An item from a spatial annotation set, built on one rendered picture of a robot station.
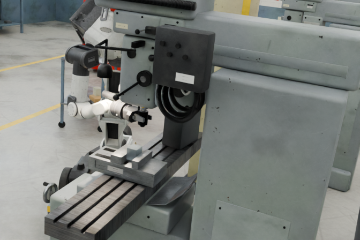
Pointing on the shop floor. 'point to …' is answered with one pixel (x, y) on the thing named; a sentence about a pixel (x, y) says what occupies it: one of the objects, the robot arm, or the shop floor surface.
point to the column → (264, 157)
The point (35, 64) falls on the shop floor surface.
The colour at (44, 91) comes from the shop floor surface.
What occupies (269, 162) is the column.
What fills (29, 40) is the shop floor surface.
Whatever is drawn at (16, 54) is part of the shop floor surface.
